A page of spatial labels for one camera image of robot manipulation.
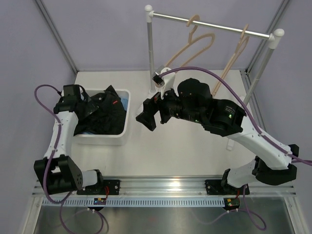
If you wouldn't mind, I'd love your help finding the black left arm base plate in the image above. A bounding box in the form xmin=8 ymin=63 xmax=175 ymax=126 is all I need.
xmin=77 ymin=179 xmax=120 ymax=195

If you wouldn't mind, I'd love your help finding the silver clothes rack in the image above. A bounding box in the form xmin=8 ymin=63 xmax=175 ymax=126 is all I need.
xmin=136 ymin=4 xmax=285 ymax=151

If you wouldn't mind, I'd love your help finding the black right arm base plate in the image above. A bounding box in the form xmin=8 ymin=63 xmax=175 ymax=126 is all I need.
xmin=204 ymin=179 xmax=244 ymax=195

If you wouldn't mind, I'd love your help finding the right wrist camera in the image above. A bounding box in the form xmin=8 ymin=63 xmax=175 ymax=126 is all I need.
xmin=153 ymin=66 xmax=176 ymax=99

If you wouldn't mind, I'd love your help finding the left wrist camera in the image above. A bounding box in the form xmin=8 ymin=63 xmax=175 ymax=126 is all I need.
xmin=61 ymin=84 xmax=81 ymax=98

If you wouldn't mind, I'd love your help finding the white slotted cable duct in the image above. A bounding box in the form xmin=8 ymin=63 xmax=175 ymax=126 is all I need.
xmin=42 ymin=197 xmax=225 ymax=208

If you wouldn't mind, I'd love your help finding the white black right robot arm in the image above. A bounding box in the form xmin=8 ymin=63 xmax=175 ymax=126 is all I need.
xmin=136 ymin=78 xmax=299 ymax=195

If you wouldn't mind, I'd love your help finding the beige plastic hanger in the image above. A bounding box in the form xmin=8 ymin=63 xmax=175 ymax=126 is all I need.
xmin=211 ymin=23 xmax=251 ymax=97

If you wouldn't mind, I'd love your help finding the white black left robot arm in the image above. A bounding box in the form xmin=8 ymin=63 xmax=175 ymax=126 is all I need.
xmin=34 ymin=84 xmax=105 ymax=195

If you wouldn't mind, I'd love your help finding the white plastic bin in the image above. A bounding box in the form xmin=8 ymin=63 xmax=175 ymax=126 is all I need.
xmin=73 ymin=86 xmax=131 ymax=145

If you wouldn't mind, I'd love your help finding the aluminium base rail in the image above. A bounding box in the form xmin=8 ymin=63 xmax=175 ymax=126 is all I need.
xmin=31 ymin=176 xmax=297 ymax=198

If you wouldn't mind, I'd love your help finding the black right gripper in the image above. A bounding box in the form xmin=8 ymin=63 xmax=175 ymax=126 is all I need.
xmin=136 ymin=80 xmax=204 ymax=131

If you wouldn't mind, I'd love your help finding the beige hanger with dark shirt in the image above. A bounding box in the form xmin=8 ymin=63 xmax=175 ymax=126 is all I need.
xmin=162 ymin=14 xmax=216 ymax=71

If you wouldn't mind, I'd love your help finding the light blue shirt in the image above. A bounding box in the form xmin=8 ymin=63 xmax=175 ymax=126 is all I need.
xmin=80 ymin=97 xmax=129 ymax=135

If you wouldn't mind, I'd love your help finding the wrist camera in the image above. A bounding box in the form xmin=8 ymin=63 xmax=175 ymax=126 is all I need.
xmin=61 ymin=84 xmax=81 ymax=98
xmin=153 ymin=66 xmax=176 ymax=99

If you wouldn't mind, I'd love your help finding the dark striped shirt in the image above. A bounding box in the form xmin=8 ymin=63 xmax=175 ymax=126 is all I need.
xmin=74 ymin=84 xmax=127 ymax=136

